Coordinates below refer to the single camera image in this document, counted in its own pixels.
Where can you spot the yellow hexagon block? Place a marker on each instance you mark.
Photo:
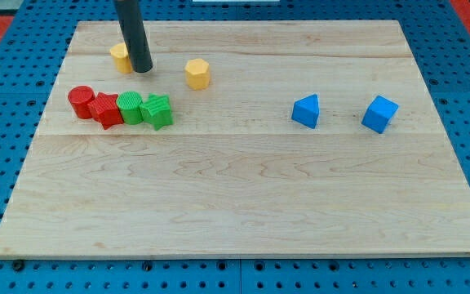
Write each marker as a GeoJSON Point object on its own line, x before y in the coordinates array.
{"type": "Point", "coordinates": [197, 74]}

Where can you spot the light wooden board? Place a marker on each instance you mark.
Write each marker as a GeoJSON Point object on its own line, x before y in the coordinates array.
{"type": "Point", "coordinates": [234, 176]}

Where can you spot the blue triangular prism block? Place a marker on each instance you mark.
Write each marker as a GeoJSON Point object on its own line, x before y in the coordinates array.
{"type": "Point", "coordinates": [306, 111]}

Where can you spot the green star block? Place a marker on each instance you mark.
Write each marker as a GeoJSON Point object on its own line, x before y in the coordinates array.
{"type": "Point", "coordinates": [157, 111]}

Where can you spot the green cylinder block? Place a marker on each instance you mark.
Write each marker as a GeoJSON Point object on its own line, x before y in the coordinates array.
{"type": "Point", "coordinates": [129, 103]}

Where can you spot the red star block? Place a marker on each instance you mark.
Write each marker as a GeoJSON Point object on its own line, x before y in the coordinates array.
{"type": "Point", "coordinates": [105, 111]}

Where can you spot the blue cube block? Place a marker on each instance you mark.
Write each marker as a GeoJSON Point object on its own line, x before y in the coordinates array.
{"type": "Point", "coordinates": [379, 114]}

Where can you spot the yellow block behind rod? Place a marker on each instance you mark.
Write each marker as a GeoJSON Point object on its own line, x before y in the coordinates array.
{"type": "Point", "coordinates": [121, 58]}

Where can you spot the red cylinder block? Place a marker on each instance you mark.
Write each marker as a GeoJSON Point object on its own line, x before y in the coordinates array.
{"type": "Point", "coordinates": [80, 97]}

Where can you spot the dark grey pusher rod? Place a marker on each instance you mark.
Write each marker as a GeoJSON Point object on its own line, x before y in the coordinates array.
{"type": "Point", "coordinates": [132, 26]}

